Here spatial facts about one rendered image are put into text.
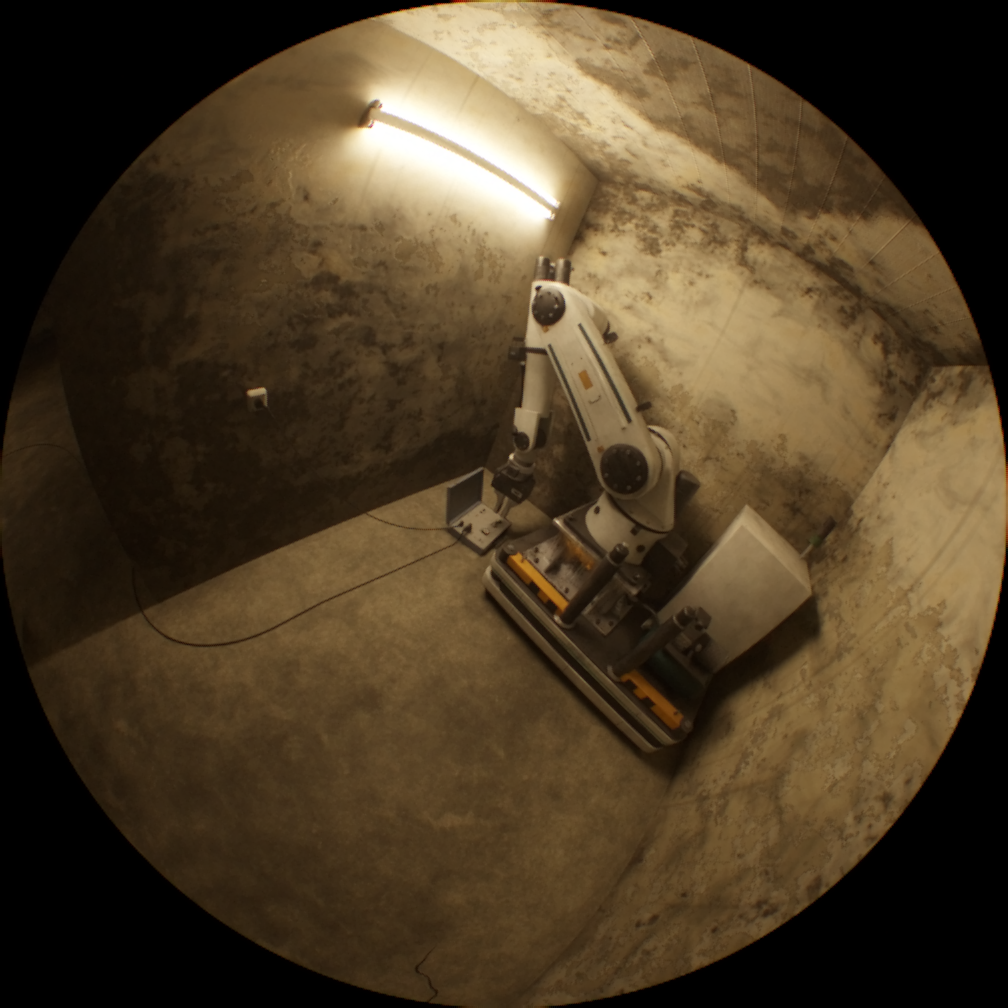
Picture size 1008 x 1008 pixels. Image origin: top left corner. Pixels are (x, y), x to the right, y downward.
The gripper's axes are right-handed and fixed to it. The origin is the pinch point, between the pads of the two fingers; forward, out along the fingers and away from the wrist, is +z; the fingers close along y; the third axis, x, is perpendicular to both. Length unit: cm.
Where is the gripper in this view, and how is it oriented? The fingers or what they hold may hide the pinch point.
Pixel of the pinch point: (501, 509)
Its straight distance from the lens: 212.1
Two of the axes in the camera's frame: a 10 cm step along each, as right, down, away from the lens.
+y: 8.1, 5.4, -2.4
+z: -3.2, 7.5, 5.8
